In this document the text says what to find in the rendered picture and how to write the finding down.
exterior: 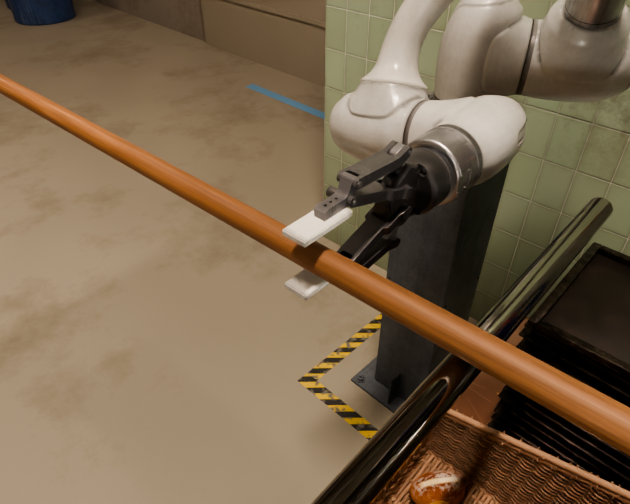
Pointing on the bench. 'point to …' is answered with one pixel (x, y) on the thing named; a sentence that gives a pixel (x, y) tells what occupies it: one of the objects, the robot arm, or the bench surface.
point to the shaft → (367, 286)
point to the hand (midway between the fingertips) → (314, 252)
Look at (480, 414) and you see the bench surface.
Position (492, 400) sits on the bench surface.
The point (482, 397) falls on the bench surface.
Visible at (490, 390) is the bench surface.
